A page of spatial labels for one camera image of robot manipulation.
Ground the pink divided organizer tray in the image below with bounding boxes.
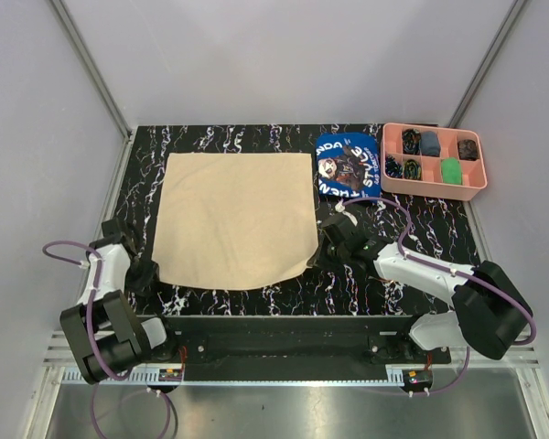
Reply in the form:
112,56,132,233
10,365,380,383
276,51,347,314
380,123,488,201

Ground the blue-grey rolled cloth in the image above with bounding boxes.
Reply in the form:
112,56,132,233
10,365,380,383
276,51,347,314
419,131,441,157

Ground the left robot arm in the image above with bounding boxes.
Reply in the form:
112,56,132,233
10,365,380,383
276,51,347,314
59,218,179,385

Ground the blue printed folded cloth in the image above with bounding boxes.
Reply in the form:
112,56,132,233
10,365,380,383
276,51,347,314
316,133,381,198

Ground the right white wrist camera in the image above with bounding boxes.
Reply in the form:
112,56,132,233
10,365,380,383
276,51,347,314
334,202,358,226

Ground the green rolled cloth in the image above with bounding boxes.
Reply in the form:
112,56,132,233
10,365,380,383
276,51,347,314
440,157,463,186

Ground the dark brown rolled cloth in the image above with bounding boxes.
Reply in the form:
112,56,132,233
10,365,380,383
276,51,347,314
457,139,479,161

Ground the black yellow patterned roll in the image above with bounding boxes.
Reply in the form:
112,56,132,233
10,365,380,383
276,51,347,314
402,159,422,181

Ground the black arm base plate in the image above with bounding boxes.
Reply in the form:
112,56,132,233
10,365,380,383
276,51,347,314
147,316,451,386

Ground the beige cloth napkin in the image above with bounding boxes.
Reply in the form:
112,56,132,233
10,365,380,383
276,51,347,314
152,153,318,291

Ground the black marble table mat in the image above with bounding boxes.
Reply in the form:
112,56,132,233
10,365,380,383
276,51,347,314
114,125,452,316

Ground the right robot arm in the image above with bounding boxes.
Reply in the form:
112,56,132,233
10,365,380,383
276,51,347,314
310,212,533,363

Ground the black patterned roll top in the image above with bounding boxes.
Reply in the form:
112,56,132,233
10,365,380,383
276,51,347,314
402,128,422,155

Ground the black patterned roll left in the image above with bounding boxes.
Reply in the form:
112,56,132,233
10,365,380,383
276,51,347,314
385,155,403,178

